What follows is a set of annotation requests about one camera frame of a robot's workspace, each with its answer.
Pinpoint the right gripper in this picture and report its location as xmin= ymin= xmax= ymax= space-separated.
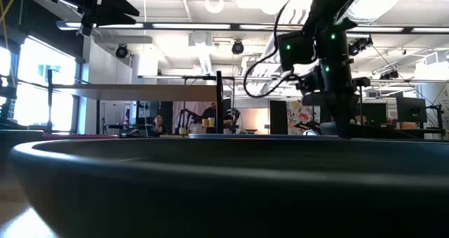
xmin=296 ymin=72 xmax=372 ymax=139

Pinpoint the wooden shelf with black legs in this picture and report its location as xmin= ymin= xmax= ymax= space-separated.
xmin=46 ymin=69 xmax=225 ymax=136

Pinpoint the black computer monitor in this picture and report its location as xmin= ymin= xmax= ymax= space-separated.
xmin=361 ymin=103 xmax=389 ymax=125
xmin=396 ymin=96 xmax=428 ymax=124

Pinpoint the black cabinet panel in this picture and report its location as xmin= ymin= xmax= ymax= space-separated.
xmin=269 ymin=100 xmax=288 ymax=135

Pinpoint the black spotlight cluster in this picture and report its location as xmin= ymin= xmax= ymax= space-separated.
xmin=379 ymin=69 xmax=400 ymax=80
xmin=347 ymin=36 xmax=374 ymax=58

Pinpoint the linear ceiling light strip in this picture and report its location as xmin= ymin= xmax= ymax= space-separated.
xmin=55 ymin=21 xmax=449 ymax=34

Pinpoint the black equipment stand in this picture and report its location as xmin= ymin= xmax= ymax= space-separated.
xmin=426 ymin=103 xmax=446 ymax=140

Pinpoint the person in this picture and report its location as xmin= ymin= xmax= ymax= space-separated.
xmin=149 ymin=114 xmax=168 ymax=137
xmin=201 ymin=103 xmax=218 ymax=119

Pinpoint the bright window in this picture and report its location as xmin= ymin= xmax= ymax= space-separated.
xmin=13 ymin=36 xmax=77 ymax=133

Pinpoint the floral wall poster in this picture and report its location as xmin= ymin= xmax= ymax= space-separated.
xmin=287 ymin=100 xmax=313 ymax=135

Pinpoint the white ring lamp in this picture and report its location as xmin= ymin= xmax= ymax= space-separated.
xmin=204 ymin=0 xmax=225 ymax=15

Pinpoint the black metal workstation frame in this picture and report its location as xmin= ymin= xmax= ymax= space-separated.
xmin=182 ymin=75 xmax=236 ymax=134

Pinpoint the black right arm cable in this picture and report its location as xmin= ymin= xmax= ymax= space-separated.
xmin=243 ymin=0 xmax=319 ymax=99

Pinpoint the yellow cable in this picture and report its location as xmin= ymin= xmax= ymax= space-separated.
xmin=0 ymin=0 xmax=21 ymax=42

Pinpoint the silver ventilation duct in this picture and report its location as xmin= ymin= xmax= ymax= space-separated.
xmin=335 ymin=0 xmax=408 ymax=25

